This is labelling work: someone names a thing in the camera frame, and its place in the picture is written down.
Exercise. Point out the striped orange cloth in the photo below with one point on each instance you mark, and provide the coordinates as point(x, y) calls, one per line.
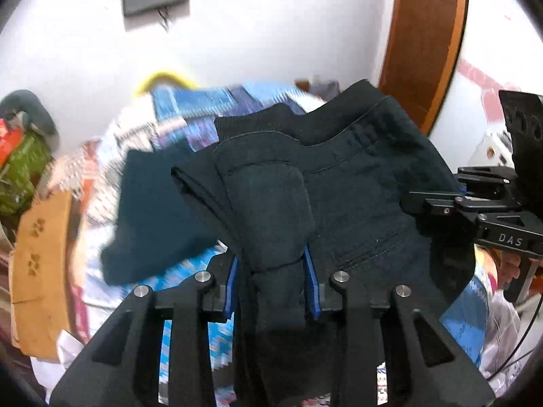
point(87, 165)

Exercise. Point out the patchwork bed cover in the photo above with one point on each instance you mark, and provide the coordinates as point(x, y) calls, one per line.
point(169, 114)

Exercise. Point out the wooden door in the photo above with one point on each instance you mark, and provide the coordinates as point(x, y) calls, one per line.
point(420, 38)

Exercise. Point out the scattered papers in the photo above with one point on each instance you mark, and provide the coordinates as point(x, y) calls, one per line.
point(55, 360)

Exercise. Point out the person's right hand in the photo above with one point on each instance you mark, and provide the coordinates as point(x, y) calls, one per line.
point(509, 268)

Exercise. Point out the black pants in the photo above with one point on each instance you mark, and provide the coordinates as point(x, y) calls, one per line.
point(322, 186)

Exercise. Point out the bamboo lap desk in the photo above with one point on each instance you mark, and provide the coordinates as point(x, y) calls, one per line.
point(42, 271)

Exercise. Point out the red box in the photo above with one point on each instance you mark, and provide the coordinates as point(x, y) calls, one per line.
point(9, 142)

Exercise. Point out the green patterned storage bag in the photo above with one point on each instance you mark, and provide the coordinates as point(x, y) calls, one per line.
point(23, 174)

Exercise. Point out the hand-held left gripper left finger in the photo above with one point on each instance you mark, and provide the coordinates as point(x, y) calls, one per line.
point(232, 289)

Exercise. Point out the grey neck pillow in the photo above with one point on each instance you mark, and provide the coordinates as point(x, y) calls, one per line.
point(29, 108)

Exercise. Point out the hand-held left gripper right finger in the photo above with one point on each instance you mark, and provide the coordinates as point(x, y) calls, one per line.
point(312, 290)

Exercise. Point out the grey bag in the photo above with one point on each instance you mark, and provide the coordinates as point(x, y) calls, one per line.
point(326, 87)

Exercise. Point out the wooden bedpost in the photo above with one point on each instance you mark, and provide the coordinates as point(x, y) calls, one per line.
point(302, 84)

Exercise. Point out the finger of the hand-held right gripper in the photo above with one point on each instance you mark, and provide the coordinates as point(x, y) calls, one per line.
point(441, 206)
point(483, 181)

